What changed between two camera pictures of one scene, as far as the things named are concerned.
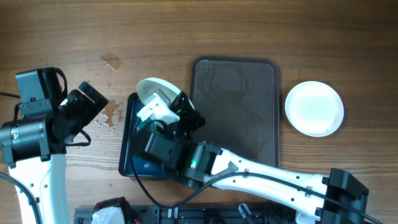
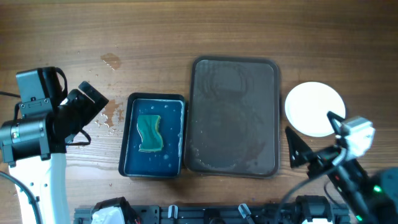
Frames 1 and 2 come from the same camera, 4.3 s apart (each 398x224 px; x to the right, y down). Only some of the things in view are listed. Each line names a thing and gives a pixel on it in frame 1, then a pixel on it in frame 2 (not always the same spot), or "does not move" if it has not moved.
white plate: (314, 108) does not move
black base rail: (203, 214) does not move
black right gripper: (188, 113) to (319, 154)
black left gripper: (91, 109) does not move
